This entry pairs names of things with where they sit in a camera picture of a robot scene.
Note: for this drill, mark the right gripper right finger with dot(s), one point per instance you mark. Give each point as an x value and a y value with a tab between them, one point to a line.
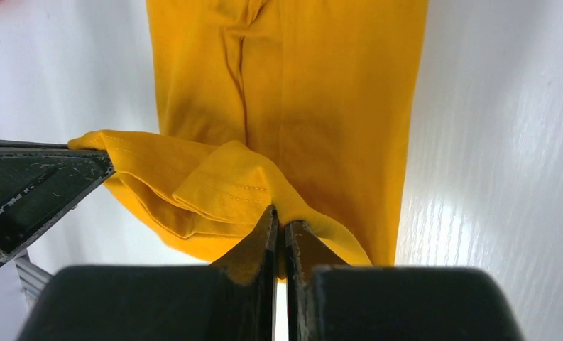
331	300

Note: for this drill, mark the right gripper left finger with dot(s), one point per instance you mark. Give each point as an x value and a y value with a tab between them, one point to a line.
233	298

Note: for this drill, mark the yellow t-shirt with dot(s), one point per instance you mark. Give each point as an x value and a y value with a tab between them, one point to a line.
303	105

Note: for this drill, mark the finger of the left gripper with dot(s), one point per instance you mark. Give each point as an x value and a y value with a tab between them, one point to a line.
39	184

